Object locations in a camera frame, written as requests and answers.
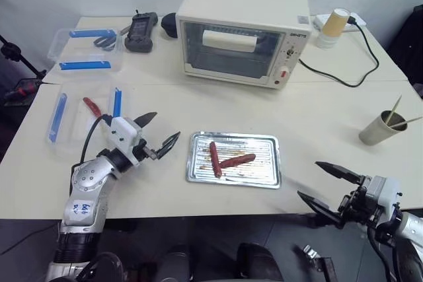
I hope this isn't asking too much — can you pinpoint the metal cup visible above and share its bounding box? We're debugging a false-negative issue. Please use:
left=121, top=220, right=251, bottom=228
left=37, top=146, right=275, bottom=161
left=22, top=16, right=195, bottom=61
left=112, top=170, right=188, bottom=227
left=358, top=110, right=409, bottom=147

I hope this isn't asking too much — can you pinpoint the white power strip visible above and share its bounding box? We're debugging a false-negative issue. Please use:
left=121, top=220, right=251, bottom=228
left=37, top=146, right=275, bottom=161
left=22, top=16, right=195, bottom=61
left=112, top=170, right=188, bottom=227
left=311, top=11, right=368, bottom=34

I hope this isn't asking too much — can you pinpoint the clear box with blue clips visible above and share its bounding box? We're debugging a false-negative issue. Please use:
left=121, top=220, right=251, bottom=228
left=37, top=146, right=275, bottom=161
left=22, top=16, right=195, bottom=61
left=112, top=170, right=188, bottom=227
left=44, top=80, right=126, bottom=158

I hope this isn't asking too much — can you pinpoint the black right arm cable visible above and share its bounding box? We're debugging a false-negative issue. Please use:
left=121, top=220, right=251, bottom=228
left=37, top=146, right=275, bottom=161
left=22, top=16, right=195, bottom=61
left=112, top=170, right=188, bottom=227
left=365, top=221, right=399, bottom=282

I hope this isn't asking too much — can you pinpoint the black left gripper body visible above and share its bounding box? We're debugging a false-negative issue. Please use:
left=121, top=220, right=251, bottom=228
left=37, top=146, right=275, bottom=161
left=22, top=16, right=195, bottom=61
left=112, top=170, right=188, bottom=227
left=132, top=139, right=158, bottom=164

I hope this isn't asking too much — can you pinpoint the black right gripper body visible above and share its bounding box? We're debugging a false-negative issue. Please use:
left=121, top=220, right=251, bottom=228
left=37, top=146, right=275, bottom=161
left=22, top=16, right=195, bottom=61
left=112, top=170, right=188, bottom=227
left=337, top=176, right=381, bottom=229

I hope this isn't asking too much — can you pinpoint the black item in clear box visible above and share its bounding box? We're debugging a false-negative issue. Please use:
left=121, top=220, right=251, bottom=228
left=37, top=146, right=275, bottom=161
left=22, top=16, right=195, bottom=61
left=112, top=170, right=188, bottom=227
left=93, top=34, right=116, bottom=53

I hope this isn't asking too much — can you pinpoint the black rounded case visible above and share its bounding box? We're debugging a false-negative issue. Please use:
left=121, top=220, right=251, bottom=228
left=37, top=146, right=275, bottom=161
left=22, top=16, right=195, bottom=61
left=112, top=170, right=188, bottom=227
left=160, top=12, right=180, bottom=40

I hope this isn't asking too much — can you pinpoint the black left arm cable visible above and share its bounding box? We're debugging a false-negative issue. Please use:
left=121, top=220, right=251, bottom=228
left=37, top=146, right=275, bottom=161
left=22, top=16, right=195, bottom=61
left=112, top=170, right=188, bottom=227
left=80, top=114, right=114, bottom=165

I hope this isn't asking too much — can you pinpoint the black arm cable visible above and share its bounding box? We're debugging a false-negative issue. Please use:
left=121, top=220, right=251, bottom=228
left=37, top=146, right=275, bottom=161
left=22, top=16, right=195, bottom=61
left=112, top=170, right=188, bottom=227
left=80, top=114, right=114, bottom=165
left=365, top=221, right=399, bottom=282

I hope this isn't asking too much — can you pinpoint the silver metal baking tray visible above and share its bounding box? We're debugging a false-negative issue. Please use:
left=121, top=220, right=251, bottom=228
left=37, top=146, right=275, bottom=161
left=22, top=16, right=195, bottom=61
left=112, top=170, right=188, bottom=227
left=185, top=131, right=282, bottom=191

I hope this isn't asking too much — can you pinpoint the metal clamp bracket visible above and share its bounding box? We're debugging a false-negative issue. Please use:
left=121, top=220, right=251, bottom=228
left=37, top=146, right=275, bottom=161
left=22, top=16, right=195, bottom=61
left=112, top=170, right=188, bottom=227
left=301, top=244, right=338, bottom=282

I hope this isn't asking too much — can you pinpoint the dark rounded shape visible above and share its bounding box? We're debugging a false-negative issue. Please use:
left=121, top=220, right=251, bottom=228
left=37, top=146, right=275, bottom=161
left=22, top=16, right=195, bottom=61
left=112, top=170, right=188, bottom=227
left=76, top=251, right=126, bottom=282
left=154, top=250, right=196, bottom=282
left=235, top=242, right=286, bottom=282

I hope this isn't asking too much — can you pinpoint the black tripod stand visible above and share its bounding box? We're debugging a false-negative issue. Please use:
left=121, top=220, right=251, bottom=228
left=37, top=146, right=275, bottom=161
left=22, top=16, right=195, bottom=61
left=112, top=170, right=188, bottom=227
left=0, top=33, right=48, bottom=80

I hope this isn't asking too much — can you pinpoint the clear box with black item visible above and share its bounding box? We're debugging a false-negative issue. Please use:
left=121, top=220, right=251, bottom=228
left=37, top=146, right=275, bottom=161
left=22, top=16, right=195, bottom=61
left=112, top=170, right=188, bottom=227
left=47, top=27, right=125, bottom=73

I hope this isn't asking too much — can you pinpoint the black handheld remote controller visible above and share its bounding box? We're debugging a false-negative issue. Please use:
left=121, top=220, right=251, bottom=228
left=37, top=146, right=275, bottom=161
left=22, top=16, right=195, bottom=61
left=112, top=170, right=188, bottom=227
left=124, top=11, right=159, bottom=53

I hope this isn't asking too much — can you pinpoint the black chair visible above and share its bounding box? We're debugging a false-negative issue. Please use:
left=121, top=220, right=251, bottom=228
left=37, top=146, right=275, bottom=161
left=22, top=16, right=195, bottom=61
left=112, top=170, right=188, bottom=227
left=385, top=3, right=423, bottom=98

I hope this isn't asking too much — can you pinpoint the white toaster oven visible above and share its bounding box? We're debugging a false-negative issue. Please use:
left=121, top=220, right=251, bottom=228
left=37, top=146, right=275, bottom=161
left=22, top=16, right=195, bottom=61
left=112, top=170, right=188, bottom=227
left=174, top=0, right=313, bottom=90

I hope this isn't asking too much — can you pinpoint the black oven power cable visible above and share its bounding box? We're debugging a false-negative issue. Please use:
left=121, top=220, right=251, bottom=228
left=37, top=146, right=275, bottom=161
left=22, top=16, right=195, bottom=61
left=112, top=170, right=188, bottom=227
left=298, top=17, right=380, bottom=88

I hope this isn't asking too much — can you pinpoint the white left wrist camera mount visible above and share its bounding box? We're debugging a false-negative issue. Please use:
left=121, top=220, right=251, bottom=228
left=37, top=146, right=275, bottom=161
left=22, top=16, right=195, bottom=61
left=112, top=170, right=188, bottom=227
left=109, top=116, right=143, bottom=166

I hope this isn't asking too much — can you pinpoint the thin black floor cable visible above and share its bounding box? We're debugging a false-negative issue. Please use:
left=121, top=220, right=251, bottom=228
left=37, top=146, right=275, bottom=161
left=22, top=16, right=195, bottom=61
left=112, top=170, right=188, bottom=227
left=0, top=221, right=58, bottom=257

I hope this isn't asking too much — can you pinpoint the red sausage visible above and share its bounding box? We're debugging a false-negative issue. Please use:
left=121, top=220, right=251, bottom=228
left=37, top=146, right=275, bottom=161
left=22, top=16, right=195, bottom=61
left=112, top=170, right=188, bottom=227
left=82, top=96, right=104, bottom=118
left=219, top=153, right=257, bottom=169
left=209, top=141, right=224, bottom=179

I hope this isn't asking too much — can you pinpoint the red and black tool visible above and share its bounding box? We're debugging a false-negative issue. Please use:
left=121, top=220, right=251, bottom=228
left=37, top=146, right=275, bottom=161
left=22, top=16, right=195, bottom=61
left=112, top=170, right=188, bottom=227
left=2, top=78, right=44, bottom=102

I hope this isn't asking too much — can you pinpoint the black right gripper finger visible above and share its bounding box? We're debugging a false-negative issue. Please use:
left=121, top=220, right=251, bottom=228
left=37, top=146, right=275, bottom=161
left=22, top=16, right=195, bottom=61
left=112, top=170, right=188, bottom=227
left=296, top=190, right=345, bottom=229
left=314, top=160, right=365, bottom=185

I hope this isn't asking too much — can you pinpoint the white paper cup stack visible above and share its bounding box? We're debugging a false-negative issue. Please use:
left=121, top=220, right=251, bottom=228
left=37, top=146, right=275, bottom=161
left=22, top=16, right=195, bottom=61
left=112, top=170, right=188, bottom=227
left=315, top=29, right=340, bottom=51

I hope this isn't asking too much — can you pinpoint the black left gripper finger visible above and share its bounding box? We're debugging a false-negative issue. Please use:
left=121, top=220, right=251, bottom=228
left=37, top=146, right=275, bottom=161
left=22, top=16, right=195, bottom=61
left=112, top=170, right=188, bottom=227
left=154, top=131, right=182, bottom=162
left=133, top=112, right=158, bottom=129

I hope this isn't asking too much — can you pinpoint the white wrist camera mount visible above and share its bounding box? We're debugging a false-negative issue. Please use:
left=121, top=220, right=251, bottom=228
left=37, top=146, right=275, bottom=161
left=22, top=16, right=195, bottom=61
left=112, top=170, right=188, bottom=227
left=367, top=175, right=403, bottom=221
left=109, top=116, right=143, bottom=166

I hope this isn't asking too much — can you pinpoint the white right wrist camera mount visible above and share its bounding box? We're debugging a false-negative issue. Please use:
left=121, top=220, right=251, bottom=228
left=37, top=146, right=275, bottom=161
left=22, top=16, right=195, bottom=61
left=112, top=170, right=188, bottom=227
left=367, top=175, right=403, bottom=221

